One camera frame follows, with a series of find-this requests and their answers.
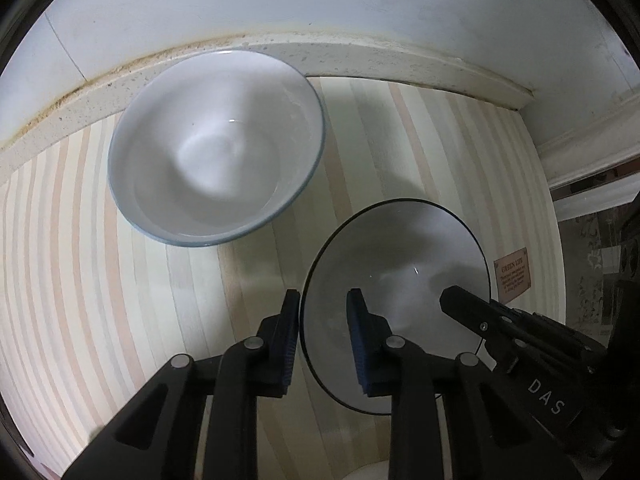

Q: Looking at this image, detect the white bowl with dark rim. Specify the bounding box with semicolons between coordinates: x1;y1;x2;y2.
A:
300;198;491;415

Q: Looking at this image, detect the white bowl with flower pattern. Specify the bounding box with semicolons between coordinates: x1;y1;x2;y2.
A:
107;50;326;247

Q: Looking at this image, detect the plain white bowl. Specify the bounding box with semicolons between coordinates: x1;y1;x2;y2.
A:
343;460;390;480

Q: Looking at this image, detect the brown mat label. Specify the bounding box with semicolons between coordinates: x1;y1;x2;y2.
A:
494;247;532;304

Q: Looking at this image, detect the striped table mat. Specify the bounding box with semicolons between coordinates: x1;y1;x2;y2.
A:
1;78;566;479

